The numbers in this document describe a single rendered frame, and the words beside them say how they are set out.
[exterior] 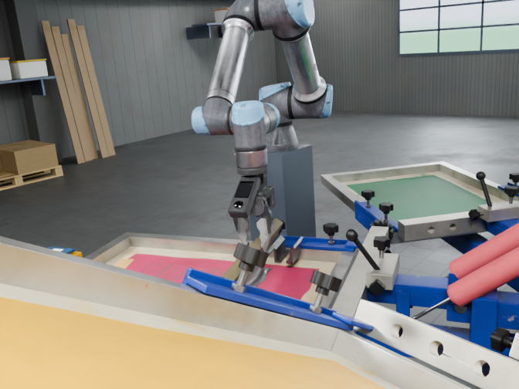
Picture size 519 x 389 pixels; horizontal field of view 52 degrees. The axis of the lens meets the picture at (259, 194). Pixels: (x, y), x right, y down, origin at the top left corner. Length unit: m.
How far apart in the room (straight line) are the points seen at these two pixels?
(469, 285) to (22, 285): 0.88
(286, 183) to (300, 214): 0.15
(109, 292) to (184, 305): 0.10
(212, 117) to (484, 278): 0.73
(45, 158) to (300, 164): 6.00
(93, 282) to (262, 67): 11.80
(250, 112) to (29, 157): 6.47
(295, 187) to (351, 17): 9.68
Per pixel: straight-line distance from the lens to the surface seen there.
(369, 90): 11.36
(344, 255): 1.52
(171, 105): 10.38
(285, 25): 1.59
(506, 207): 1.68
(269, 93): 1.89
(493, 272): 1.16
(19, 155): 7.53
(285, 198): 1.89
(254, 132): 1.24
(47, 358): 0.38
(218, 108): 1.38
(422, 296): 1.25
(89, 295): 0.57
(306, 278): 1.48
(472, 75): 10.50
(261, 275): 1.50
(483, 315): 1.21
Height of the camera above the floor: 1.58
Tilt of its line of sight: 16 degrees down
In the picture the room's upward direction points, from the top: 4 degrees counter-clockwise
